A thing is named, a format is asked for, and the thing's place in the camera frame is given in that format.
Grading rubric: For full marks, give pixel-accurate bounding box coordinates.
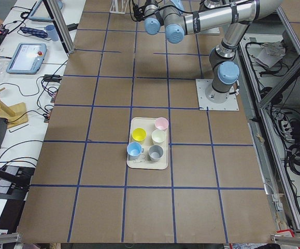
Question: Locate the aluminium frame post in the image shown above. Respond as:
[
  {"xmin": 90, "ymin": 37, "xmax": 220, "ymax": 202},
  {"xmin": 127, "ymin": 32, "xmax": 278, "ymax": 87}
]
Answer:
[{"xmin": 43, "ymin": 0, "xmax": 75, "ymax": 54}]

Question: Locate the yellow ikea cup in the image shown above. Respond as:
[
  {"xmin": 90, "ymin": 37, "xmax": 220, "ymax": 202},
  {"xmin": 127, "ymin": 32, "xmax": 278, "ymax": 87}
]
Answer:
[{"xmin": 132, "ymin": 128, "xmax": 147, "ymax": 144}]

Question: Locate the white wire cup rack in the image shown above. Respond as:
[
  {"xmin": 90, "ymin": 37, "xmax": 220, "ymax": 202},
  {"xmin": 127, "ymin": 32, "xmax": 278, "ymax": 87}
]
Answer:
[{"xmin": 109, "ymin": 0, "xmax": 130, "ymax": 14}]

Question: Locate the light blue ikea cup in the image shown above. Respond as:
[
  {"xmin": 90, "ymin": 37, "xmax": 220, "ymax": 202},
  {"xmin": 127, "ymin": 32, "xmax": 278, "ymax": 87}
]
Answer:
[{"xmin": 126, "ymin": 142, "xmax": 143, "ymax": 160}]

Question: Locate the teach pendant tablet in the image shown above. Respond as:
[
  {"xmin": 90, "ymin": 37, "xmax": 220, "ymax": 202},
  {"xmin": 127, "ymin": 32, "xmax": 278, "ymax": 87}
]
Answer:
[{"xmin": 6, "ymin": 43, "xmax": 47, "ymax": 75}]

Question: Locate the wooden stand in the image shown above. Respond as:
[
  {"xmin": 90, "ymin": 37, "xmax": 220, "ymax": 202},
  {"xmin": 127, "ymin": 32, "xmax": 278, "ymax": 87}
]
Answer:
[{"xmin": 0, "ymin": 88, "xmax": 28, "ymax": 129}]

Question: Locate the cream plastic tray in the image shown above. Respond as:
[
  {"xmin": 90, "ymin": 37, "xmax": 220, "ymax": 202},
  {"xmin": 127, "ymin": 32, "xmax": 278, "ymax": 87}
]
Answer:
[{"xmin": 126, "ymin": 117, "xmax": 169, "ymax": 170}]

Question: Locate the pale green ikea cup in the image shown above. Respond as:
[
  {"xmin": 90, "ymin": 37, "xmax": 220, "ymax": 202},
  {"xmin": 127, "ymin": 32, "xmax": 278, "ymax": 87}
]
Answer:
[{"xmin": 151, "ymin": 129, "xmax": 166, "ymax": 145}]

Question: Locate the blue cup on desk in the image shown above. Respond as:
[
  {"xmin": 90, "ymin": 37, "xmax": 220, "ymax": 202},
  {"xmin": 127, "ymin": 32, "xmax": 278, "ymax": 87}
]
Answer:
[{"xmin": 45, "ymin": 24, "xmax": 59, "ymax": 42}]

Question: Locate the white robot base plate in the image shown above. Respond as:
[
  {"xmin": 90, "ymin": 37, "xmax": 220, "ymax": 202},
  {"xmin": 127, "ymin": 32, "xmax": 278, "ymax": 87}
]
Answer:
[{"xmin": 195, "ymin": 79, "xmax": 239, "ymax": 111}]

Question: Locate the pink ikea cup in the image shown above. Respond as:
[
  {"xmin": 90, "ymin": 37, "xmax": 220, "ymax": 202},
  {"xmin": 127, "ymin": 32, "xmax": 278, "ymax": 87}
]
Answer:
[{"xmin": 154, "ymin": 117, "xmax": 169, "ymax": 130}]

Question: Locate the grey-blue ikea cup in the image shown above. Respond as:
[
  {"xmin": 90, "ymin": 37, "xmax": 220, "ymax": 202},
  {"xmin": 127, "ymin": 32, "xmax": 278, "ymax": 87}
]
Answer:
[{"xmin": 149, "ymin": 145, "xmax": 164, "ymax": 162}]

